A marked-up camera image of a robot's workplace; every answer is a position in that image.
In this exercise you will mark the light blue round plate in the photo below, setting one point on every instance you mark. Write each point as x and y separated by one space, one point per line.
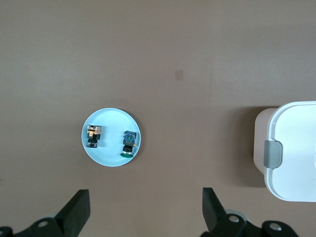
111 153

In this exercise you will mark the orange push button switch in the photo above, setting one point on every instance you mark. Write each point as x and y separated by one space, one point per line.
93 135

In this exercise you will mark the green push button switch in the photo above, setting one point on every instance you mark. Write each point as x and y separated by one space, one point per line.
128 143

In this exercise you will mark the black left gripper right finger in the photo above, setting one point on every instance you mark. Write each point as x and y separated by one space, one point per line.
214 214

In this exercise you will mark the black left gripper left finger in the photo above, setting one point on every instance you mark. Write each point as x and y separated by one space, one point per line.
71 212

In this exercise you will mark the white lunch box grey clips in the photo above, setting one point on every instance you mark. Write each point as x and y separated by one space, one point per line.
296 148

